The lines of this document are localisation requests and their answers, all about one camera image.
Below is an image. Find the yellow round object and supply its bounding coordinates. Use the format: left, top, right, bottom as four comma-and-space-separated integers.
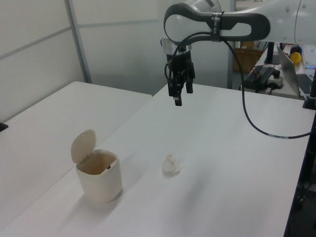
289, 51, 303, 66

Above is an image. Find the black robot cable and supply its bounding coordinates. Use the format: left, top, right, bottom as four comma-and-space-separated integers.
164, 31, 313, 140

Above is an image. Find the black monitor stand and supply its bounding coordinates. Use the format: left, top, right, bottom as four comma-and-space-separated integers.
263, 41, 280, 65

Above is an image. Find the black power supply box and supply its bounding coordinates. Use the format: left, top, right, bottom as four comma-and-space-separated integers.
244, 65, 281, 88

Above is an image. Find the silver laptop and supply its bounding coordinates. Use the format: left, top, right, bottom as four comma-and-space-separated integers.
276, 44, 315, 96

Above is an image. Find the small cream bin with lid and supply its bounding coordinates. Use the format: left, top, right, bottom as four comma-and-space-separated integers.
71, 128, 123, 204

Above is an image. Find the grey button box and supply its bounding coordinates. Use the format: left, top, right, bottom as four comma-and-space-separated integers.
267, 74, 286, 90

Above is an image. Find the crumpled white paper trash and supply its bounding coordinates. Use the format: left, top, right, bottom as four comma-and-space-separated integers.
161, 153, 183, 176

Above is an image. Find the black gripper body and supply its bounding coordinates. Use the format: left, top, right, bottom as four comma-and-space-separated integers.
166, 50, 195, 75

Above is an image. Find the grey partition post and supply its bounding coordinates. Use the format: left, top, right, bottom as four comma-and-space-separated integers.
66, 0, 92, 84

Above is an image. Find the brown cardboard box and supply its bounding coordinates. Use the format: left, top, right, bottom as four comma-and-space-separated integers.
233, 40, 264, 73

